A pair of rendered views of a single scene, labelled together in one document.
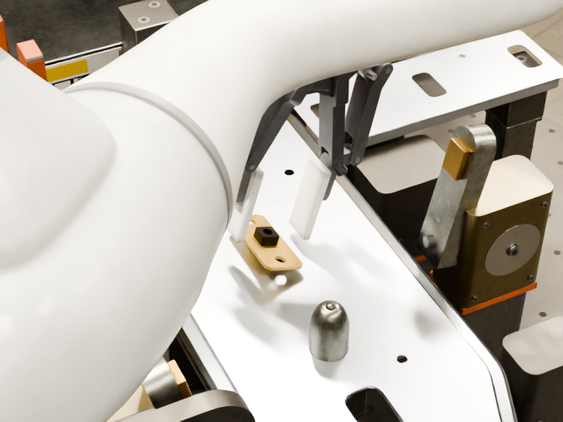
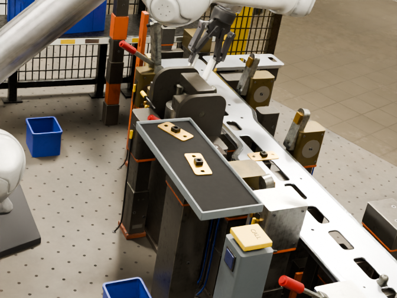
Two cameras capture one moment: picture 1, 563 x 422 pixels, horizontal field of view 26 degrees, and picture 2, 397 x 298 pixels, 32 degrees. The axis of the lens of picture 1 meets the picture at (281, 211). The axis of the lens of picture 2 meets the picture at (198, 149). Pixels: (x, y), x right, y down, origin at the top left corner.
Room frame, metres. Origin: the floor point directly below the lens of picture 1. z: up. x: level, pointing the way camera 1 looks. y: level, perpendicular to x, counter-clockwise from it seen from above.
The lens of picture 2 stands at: (-1.26, 0.08, 1.91)
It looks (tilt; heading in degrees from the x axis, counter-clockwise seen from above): 29 degrees down; 357
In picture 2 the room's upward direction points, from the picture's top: 10 degrees clockwise
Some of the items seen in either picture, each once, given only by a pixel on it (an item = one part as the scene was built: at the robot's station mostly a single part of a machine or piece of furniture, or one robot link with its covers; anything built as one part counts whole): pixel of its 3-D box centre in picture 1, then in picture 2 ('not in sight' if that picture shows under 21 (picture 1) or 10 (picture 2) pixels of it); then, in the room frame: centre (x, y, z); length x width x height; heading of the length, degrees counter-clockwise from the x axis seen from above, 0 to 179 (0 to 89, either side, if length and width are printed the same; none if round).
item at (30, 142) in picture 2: not in sight; (43, 136); (0.74, 0.48, 0.74); 0.11 x 0.10 x 0.09; 26
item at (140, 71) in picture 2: not in sight; (137, 120); (0.71, 0.18, 0.87); 0.10 x 0.07 x 0.35; 116
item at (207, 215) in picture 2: not in sight; (194, 163); (0.02, 0.01, 1.16); 0.37 x 0.14 x 0.02; 26
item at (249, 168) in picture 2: not in sight; (225, 233); (0.15, -0.10, 0.89); 0.12 x 0.08 x 0.38; 116
